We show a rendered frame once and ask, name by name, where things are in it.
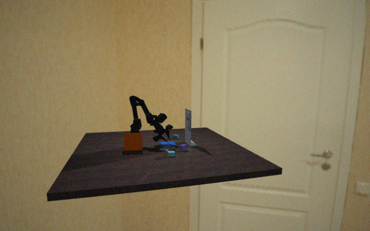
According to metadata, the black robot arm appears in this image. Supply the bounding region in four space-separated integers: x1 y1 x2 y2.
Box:
129 96 167 133

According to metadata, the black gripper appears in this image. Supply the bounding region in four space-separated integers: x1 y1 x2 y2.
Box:
153 124 173 142

